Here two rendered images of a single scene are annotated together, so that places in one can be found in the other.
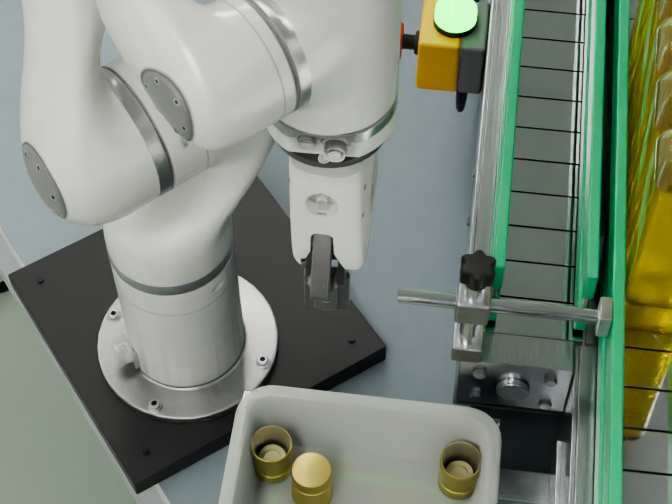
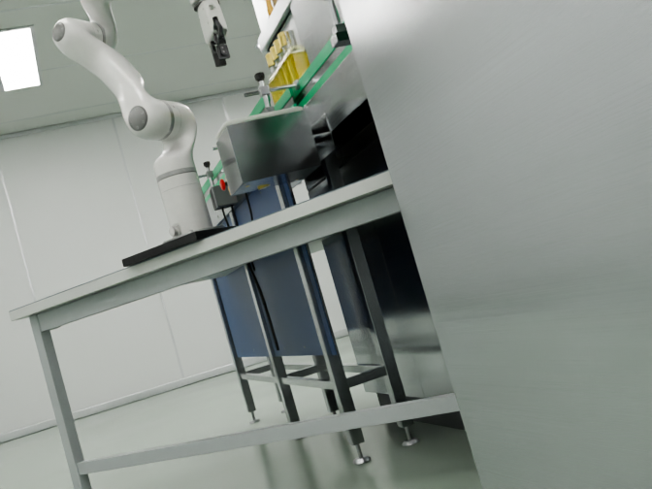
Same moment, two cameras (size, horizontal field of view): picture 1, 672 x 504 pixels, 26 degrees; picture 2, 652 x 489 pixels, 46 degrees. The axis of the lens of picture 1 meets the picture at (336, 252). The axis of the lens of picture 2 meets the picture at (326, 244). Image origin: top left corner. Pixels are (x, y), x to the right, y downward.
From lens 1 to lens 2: 225 cm
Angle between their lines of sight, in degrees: 62
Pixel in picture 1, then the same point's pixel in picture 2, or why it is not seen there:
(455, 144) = not seen: hidden behind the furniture
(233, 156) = (187, 123)
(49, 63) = (131, 89)
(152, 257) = (174, 155)
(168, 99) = not seen: outside the picture
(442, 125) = not seen: hidden behind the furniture
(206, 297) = (194, 178)
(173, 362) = (191, 213)
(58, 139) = (140, 97)
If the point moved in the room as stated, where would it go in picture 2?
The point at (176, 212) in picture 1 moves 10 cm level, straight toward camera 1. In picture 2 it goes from (177, 148) to (190, 138)
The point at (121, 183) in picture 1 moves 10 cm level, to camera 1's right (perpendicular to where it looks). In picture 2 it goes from (160, 106) to (193, 101)
